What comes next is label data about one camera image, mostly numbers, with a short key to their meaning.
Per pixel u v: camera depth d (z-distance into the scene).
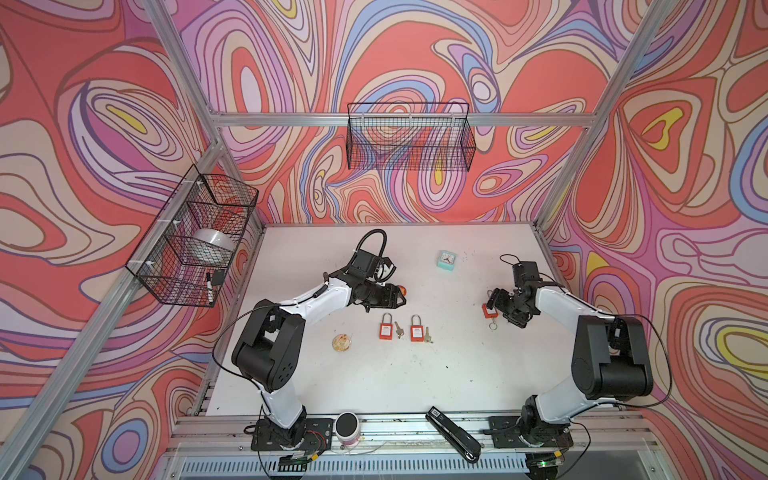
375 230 0.76
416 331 0.91
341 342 0.88
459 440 0.69
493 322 0.93
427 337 0.90
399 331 0.91
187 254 0.73
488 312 0.93
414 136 0.95
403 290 1.01
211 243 0.70
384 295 0.80
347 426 0.71
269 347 0.47
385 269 0.84
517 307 0.80
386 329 0.91
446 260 1.07
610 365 0.46
